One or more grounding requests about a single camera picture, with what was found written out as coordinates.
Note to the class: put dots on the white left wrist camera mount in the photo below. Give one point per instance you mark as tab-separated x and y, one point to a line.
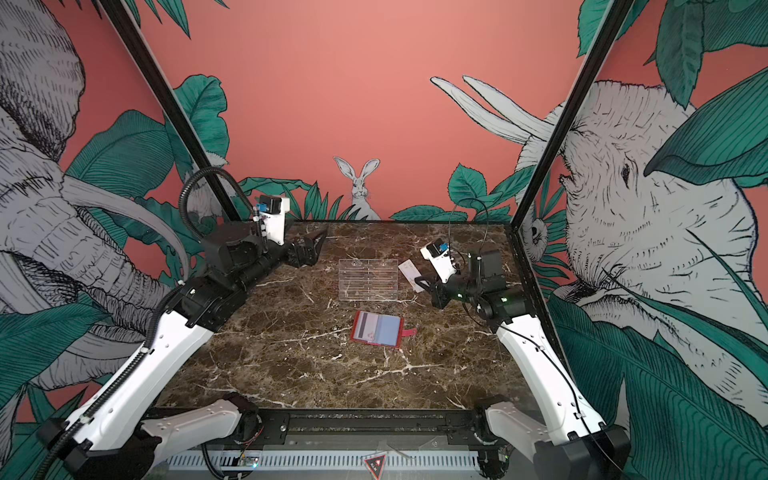
270	214

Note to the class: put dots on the white credit card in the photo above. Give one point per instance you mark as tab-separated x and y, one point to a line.
410	272

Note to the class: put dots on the magnetic stripe card in holder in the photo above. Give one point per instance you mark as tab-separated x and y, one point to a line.
365	327

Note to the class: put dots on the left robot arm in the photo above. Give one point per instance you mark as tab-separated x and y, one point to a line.
108	437

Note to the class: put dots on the clear acrylic card display rack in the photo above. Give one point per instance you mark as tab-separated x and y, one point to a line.
368	280

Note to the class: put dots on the black corner frame post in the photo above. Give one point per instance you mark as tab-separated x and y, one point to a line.
610	26
187	146

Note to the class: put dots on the red warning triangle sticker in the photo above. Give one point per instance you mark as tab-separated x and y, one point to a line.
375	465

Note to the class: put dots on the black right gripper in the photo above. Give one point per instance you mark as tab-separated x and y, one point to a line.
440	294

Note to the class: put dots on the black corner frame post left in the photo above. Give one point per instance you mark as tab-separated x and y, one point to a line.
187	146

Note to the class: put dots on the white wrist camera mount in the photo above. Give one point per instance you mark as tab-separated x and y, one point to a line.
439	255
270	214

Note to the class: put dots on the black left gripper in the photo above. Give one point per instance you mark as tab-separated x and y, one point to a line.
310	256

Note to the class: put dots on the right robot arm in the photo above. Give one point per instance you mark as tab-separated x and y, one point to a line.
572	440

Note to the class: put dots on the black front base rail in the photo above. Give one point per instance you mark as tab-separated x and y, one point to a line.
271	426

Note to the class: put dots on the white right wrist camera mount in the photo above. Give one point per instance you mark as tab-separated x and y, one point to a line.
439	255

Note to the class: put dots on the black corner frame post right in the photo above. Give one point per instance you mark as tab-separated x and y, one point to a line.
610	26

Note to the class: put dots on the red leather card holder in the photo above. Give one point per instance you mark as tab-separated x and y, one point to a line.
391	331

